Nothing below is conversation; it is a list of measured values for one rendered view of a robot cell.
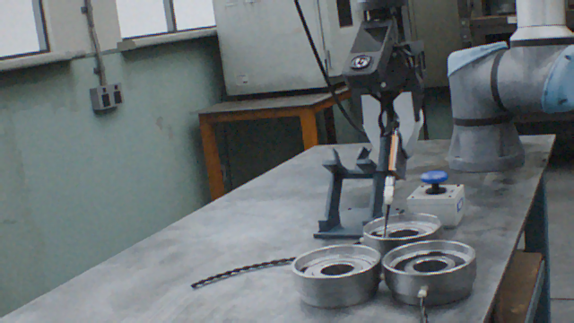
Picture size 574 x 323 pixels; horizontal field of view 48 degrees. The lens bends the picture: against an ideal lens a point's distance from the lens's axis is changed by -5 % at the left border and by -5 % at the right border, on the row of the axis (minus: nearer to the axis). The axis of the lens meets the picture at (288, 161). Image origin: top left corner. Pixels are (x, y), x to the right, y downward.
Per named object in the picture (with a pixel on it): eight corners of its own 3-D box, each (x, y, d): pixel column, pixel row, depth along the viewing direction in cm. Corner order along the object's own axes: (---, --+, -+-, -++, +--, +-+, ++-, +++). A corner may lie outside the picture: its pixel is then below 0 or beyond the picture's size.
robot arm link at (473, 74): (473, 108, 136) (466, 41, 134) (531, 108, 126) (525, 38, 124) (439, 118, 129) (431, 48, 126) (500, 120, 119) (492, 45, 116)
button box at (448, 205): (456, 228, 95) (454, 195, 94) (409, 228, 99) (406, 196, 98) (467, 211, 102) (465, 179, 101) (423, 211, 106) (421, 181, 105)
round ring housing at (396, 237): (453, 240, 90) (450, 212, 90) (434, 270, 81) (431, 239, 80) (380, 240, 95) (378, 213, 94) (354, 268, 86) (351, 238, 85)
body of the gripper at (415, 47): (430, 82, 92) (420, -6, 89) (411, 91, 85) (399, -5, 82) (378, 85, 96) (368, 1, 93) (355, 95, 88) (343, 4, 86)
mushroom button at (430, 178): (447, 208, 97) (444, 175, 96) (421, 208, 99) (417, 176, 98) (453, 200, 100) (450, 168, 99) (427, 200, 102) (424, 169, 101)
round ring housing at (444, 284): (396, 272, 83) (393, 240, 82) (481, 270, 79) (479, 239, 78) (377, 309, 73) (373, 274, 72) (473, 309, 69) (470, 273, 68)
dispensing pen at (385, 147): (367, 234, 85) (381, 112, 90) (379, 242, 88) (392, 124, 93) (383, 234, 84) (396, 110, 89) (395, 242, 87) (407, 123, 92)
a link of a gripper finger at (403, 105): (438, 147, 92) (423, 82, 91) (425, 158, 87) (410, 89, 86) (417, 151, 94) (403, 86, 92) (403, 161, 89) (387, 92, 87)
